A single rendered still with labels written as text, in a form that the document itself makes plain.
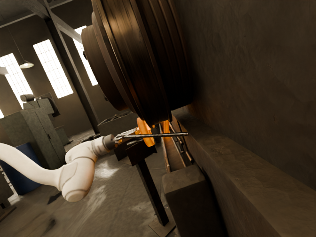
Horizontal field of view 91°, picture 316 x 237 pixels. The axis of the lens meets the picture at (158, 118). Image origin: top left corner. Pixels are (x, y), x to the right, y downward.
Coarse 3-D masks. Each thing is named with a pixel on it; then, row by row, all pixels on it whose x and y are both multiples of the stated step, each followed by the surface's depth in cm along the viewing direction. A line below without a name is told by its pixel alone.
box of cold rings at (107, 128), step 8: (128, 112) 322; (104, 120) 346; (112, 120) 291; (120, 120) 293; (128, 120) 294; (136, 120) 296; (104, 128) 292; (112, 128) 293; (120, 128) 295; (128, 128) 296; (104, 136) 294; (112, 152) 300
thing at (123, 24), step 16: (96, 0) 31; (112, 0) 32; (128, 0) 31; (112, 16) 31; (128, 16) 31; (112, 32) 31; (128, 32) 31; (112, 48) 31; (128, 48) 32; (144, 48) 32; (128, 64) 33; (144, 64) 33; (128, 80) 33; (144, 80) 35; (144, 96) 37; (160, 96) 38; (144, 112) 39; (160, 112) 43
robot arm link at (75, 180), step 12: (0, 144) 67; (0, 156) 65; (12, 156) 65; (24, 156) 66; (24, 168) 62; (36, 168) 63; (60, 168) 64; (72, 168) 64; (84, 168) 65; (36, 180) 61; (48, 180) 61; (60, 180) 61; (72, 180) 60; (84, 180) 62; (72, 192) 58; (84, 192) 61
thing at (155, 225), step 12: (120, 144) 122; (144, 144) 105; (120, 156) 122; (132, 156) 99; (144, 156) 104; (144, 168) 113; (144, 180) 113; (156, 192) 118; (156, 204) 117; (168, 216) 128; (156, 228) 121; (168, 228) 117
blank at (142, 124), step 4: (140, 120) 74; (140, 124) 72; (144, 124) 72; (140, 128) 71; (144, 128) 71; (140, 132) 71; (144, 132) 71; (148, 132) 73; (144, 140) 72; (148, 140) 72; (152, 140) 76; (148, 144) 74; (152, 144) 75
